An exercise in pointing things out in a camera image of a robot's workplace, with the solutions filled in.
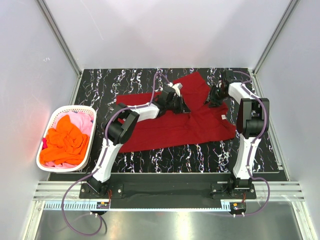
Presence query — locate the left aluminium frame post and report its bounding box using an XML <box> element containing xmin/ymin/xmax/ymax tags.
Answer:
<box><xmin>35</xmin><ymin>0</ymin><xmax>82</xmax><ymax>78</ymax></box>

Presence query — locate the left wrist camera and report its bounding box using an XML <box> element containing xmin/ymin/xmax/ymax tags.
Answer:
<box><xmin>168</xmin><ymin>82</ymin><xmax>183</xmax><ymax>97</ymax></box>

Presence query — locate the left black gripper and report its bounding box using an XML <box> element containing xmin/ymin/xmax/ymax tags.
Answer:
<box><xmin>165</xmin><ymin>94</ymin><xmax>190</xmax><ymax>115</ymax></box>

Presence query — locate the red t-shirt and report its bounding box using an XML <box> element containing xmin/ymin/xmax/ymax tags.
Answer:
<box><xmin>119</xmin><ymin>71</ymin><xmax>236</xmax><ymax>153</ymax></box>

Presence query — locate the magenta garment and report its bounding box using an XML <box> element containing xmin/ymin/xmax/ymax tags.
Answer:
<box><xmin>42</xmin><ymin>137</ymin><xmax>48</xmax><ymax>150</ymax></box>

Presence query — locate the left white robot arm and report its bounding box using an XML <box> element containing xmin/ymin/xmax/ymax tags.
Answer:
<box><xmin>87</xmin><ymin>83</ymin><xmax>188</xmax><ymax>198</ymax></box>

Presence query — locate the pink t-shirt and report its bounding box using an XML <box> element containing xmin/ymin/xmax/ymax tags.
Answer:
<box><xmin>44</xmin><ymin>111</ymin><xmax>93</xmax><ymax>169</ymax></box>

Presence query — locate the white plastic laundry basket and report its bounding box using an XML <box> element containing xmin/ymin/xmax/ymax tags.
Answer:
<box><xmin>36</xmin><ymin>105</ymin><xmax>97</xmax><ymax>173</ymax></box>

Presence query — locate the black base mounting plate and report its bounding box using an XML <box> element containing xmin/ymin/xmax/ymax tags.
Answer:
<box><xmin>79</xmin><ymin>173</ymin><xmax>257</xmax><ymax>200</ymax></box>

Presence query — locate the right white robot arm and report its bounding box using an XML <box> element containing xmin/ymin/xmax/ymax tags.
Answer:
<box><xmin>206</xmin><ymin>69</ymin><xmax>270</xmax><ymax>199</ymax></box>

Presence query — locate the right aluminium frame post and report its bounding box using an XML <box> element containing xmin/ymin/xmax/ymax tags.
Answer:
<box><xmin>252</xmin><ymin>0</ymin><xmax>301</xmax><ymax>76</ymax></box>

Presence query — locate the slotted cable duct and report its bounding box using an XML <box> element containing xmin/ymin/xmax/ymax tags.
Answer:
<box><xmin>44</xmin><ymin>200</ymin><xmax>231</xmax><ymax>213</ymax></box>

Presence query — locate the orange t-shirt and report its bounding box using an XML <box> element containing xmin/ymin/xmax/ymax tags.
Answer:
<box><xmin>39</xmin><ymin>114</ymin><xmax>90</xmax><ymax>166</ymax></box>

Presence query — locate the aluminium frame post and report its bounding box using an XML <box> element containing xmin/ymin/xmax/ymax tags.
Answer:
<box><xmin>35</xmin><ymin>0</ymin><xmax>82</xmax><ymax>78</ymax></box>
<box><xmin>252</xmin><ymin>0</ymin><xmax>301</xmax><ymax>76</ymax></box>

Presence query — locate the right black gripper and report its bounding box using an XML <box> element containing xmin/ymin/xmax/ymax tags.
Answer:
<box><xmin>202</xmin><ymin>84</ymin><xmax>228</xmax><ymax>109</ymax></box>

